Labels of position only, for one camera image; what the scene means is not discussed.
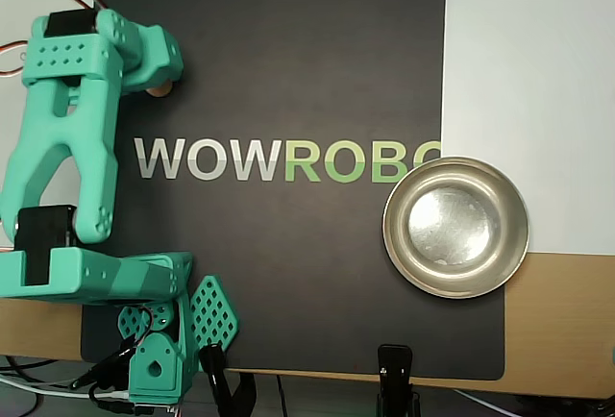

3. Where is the teal movable gripper finger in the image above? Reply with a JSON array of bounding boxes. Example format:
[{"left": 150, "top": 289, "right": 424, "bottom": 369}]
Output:
[{"left": 160, "top": 25, "right": 186, "bottom": 86}]

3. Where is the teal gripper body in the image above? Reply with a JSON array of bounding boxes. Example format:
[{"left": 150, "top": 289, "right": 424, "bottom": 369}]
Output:
[{"left": 118, "top": 24, "right": 167, "bottom": 95}]

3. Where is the teal fixed gripper finger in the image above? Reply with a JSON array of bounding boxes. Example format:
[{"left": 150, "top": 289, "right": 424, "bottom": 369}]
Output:
[{"left": 135, "top": 70, "right": 167, "bottom": 95}]

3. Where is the wooden ball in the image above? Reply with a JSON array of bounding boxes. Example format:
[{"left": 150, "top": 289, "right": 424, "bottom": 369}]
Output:
[{"left": 145, "top": 81, "right": 175, "bottom": 100}]

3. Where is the metal bowl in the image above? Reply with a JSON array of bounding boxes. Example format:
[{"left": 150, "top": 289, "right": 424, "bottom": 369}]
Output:
[{"left": 381, "top": 156, "right": 530, "bottom": 300}]

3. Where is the black WOWROBO mat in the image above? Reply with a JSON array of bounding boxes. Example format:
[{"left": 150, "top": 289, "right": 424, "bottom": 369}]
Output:
[{"left": 80, "top": 0, "right": 506, "bottom": 382}]

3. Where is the black table clamp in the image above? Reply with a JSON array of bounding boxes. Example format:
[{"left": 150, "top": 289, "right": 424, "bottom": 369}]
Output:
[{"left": 198, "top": 343, "right": 258, "bottom": 417}]

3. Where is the black power cable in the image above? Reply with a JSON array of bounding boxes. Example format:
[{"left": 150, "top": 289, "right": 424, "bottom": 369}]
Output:
[{"left": 69, "top": 343, "right": 139, "bottom": 413}]

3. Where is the thin black cable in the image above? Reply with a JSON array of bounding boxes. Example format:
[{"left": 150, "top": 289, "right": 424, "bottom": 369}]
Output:
[{"left": 275, "top": 375, "right": 289, "bottom": 417}]

